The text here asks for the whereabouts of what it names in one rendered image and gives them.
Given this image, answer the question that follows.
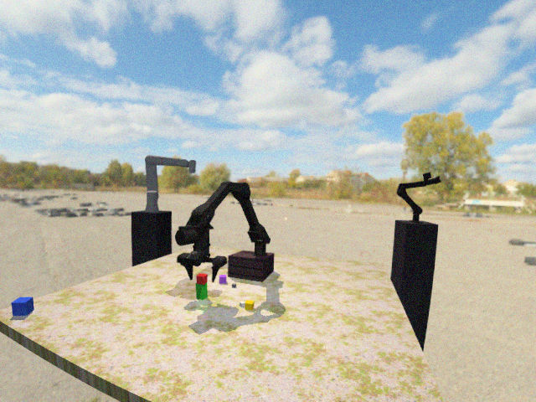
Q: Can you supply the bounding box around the red block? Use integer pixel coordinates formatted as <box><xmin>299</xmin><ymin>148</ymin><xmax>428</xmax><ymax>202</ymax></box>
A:
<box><xmin>197</xmin><ymin>274</ymin><xmax>208</xmax><ymax>285</ymax></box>

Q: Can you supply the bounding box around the blue block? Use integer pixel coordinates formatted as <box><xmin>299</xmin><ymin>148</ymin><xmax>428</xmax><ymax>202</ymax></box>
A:
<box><xmin>11</xmin><ymin>297</ymin><xmax>34</xmax><ymax>316</ymax></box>

